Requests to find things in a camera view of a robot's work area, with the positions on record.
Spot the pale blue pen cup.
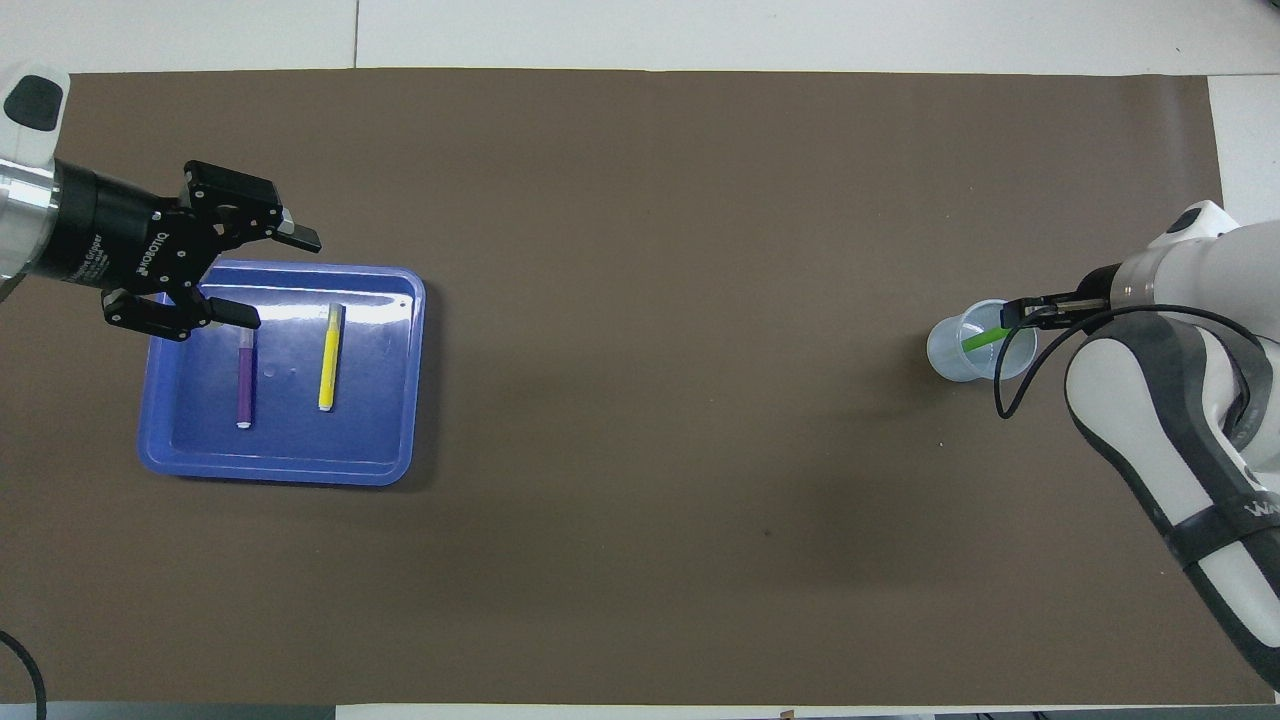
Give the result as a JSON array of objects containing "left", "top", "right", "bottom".
[{"left": 926, "top": 298, "right": 1039, "bottom": 384}]

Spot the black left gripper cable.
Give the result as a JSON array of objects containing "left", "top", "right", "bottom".
[{"left": 0, "top": 630, "right": 46, "bottom": 720}]

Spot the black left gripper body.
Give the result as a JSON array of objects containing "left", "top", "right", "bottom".
[{"left": 40, "top": 160, "right": 216, "bottom": 296}]

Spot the yellow marker pen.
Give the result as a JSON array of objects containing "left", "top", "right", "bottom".
[{"left": 318, "top": 303, "right": 346, "bottom": 412}]

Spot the purple marker pen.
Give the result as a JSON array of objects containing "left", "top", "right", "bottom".
[{"left": 236, "top": 335, "right": 256, "bottom": 431}]

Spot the blue plastic tray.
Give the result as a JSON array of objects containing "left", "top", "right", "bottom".
[{"left": 137, "top": 260, "right": 428, "bottom": 488}]

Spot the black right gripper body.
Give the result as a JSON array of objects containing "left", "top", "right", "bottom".
[{"left": 1078, "top": 262, "right": 1119, "bottom": 311}]

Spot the brown table mat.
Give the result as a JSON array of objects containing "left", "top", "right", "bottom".
[{"left": 0, "top": 68, "right": 1263, "bottom": 706}]

